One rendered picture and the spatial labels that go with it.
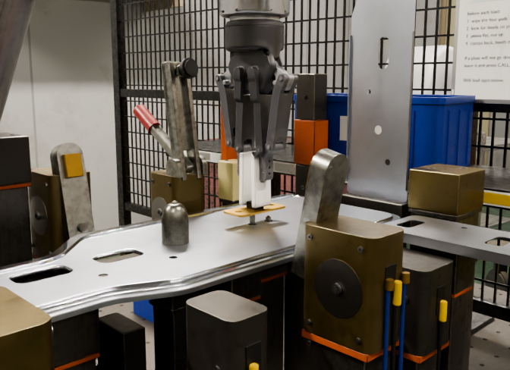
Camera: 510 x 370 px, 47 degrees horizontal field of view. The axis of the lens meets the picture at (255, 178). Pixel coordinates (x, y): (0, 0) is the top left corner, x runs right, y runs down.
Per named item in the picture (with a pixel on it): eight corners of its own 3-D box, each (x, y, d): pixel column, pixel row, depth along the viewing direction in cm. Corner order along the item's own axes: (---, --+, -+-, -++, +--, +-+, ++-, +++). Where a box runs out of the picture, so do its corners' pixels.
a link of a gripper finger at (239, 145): (240, 67, 74) (234, 66, 75) (236, 154, 77) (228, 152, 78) (262, 67, 77) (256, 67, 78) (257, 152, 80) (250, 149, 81)
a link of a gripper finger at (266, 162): (266, 139, 76) (283, 141, 74) (266, 178, 77) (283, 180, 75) (258, 141, 75) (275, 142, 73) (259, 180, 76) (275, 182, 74)
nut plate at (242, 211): (241, 217, 74) (241, 208, 74) (221, 212, 77) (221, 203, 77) (287, 208, 80) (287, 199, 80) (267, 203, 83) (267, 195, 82)
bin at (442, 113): (439, 175, 99) (444, 97, 97) (290, 160, 117) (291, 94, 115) (473, 164, 112) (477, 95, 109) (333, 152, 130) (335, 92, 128)
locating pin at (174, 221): (172, 261, 68) (171, 205, 67) (156, 255, 70) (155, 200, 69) (194, 255, 70) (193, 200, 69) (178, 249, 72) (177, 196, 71)
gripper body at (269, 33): (209, 20, 75) (211, 94, 76) (256, 14, 69) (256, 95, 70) (253, 23, 80) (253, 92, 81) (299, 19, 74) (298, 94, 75)
